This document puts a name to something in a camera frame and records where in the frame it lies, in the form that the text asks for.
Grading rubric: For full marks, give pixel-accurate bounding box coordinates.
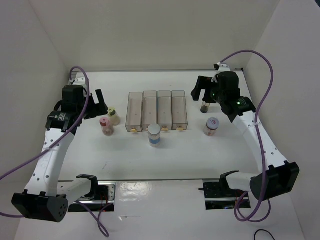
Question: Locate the black gold cap spice bottle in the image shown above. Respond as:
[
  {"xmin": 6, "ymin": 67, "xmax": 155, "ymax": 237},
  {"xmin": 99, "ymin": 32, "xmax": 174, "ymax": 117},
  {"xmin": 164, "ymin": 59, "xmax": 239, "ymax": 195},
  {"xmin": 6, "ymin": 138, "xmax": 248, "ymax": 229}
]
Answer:
[{"xmin": 200, "ymin": 101, "xmax": 211, "ymax": 114}]

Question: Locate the black cable on floor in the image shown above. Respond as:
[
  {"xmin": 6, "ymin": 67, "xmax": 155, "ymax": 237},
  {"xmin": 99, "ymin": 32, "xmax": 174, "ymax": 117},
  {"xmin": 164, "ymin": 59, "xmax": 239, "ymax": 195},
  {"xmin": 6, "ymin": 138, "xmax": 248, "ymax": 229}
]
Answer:
[{"xmin": 254, "ymin": 229, "xmax": 276, "ymax": 240}]

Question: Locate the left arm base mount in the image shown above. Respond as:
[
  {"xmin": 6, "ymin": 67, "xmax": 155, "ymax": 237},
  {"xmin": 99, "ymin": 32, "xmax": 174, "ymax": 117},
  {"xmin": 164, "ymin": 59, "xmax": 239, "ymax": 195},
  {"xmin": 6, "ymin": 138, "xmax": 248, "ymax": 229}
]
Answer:
[{"xmin": 78, "ymin": 181, "xmax": 117, "ymax": 213}]

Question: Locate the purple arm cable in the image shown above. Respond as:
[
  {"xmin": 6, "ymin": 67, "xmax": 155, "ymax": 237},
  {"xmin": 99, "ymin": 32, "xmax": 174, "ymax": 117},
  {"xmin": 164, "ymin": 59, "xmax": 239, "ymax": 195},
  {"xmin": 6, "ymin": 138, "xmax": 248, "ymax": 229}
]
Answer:
[
  {"xmin": 0, "ymin": 65, "xmax": 110, "ymax": 238},
  {"xmin": 219, "ymin": 49, "xmax": 274, "ymax": 223}
]

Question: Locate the pink cap spice bottle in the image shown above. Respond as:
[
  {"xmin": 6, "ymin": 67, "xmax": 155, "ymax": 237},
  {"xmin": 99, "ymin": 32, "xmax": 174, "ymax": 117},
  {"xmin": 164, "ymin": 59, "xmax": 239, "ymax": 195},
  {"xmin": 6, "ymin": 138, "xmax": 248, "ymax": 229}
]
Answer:
[{"xmin": 99, "ymin": 117, "xmax": 115, "ymax": 136}]

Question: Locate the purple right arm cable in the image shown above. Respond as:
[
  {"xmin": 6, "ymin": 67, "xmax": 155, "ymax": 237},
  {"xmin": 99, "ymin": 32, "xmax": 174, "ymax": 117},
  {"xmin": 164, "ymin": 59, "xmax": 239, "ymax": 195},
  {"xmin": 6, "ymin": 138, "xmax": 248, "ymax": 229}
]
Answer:
[{"xmin": 219, "ymin": 49, "xmax": 274, "ymax": 223}]

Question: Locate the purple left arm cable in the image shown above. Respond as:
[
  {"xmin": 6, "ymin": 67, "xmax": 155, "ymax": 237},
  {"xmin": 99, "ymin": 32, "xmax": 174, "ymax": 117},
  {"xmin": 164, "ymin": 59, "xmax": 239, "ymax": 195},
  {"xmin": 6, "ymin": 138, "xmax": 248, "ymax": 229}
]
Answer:
[{"xmin": 0, "ymin": 65, "xmax": 110, "ymax": 238}]

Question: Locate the blue label grey cap jar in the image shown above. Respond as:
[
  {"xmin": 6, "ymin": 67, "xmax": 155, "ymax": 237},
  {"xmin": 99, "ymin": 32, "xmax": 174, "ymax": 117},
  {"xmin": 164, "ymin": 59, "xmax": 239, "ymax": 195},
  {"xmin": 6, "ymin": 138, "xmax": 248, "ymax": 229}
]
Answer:
[{"xmin": 148, "ymin": 123, "xmax": 161, "ymax": 147}]

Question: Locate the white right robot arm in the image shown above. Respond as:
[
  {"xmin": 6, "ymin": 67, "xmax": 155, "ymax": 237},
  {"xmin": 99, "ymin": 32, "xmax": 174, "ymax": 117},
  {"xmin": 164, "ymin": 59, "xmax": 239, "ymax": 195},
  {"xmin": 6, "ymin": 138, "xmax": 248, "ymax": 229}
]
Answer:
[{"xmin": 191, "ymin": 64, "xmax": 300, "ymax": 201}]

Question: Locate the clear bin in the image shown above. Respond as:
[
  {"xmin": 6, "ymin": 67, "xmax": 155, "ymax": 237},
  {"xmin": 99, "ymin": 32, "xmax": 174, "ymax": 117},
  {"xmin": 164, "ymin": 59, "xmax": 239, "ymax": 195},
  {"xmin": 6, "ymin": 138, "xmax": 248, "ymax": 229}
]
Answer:
[
  {"xmin": 141, "ymin": 90, "xmax": 158, "ymax": 131},
  {"xmin": 125, "ymin": 92, "xmax": 143, "ymax": 133},
  {"xmin": 171, "ymin": 90, "xmax": 188, "ymax": 131},
  {"xmin": 157, "ymin": 90, "xmax": 173, "ymax": 131}
]

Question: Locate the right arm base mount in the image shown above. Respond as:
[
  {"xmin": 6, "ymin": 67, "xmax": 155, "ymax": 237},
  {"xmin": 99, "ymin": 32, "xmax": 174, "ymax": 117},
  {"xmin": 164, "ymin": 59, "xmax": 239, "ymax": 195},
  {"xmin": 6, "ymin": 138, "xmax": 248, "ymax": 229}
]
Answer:
[{"xmin": 198, "ymin": 178, "xmax": 244, "ymax": 211}]

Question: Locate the white cap red logo jar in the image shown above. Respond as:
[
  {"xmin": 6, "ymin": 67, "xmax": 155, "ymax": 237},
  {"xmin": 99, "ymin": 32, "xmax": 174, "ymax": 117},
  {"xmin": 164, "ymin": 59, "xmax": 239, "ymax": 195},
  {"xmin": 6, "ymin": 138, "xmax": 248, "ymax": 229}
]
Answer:
[{"xmin": 203, "ymin": 117, "xmax": 220, "ymax": 136}]

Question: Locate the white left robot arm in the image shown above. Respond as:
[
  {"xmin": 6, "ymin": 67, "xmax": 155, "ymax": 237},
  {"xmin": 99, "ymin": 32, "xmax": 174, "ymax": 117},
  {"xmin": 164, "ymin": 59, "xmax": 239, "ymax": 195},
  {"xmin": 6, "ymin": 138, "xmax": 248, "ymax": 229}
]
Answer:
[{"xmin": 11, "ymin": 83, "xmax": 109, "ymax": 223}]

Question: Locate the yellow cap spice bottle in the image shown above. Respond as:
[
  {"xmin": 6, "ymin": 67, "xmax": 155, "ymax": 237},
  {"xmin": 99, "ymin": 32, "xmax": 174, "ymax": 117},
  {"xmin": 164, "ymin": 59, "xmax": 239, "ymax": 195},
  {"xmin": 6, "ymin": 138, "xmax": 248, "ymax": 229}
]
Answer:
[{"xmin": 107, "ymin": 107, "xmax": 121, "ymax": 126}]

